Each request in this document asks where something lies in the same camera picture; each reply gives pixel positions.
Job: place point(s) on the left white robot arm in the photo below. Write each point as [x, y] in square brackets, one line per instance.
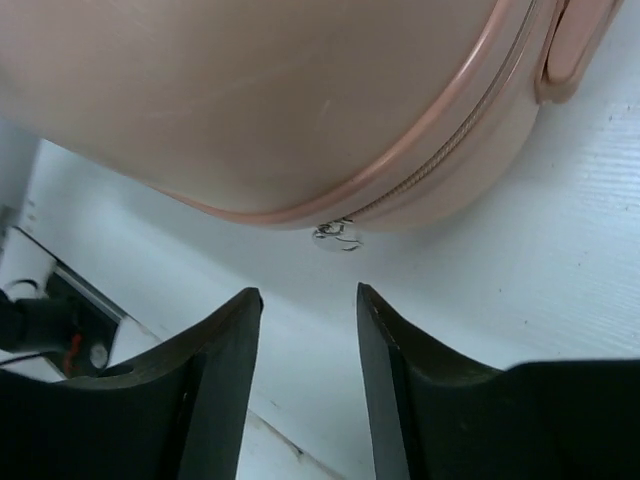
[38, 325]

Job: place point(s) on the pink hard-shell suitcase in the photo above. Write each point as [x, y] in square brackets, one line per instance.
[338, 116]

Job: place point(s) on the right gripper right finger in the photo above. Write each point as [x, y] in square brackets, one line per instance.
[435, 413]

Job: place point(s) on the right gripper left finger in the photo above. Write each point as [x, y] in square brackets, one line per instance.
[176, 411]

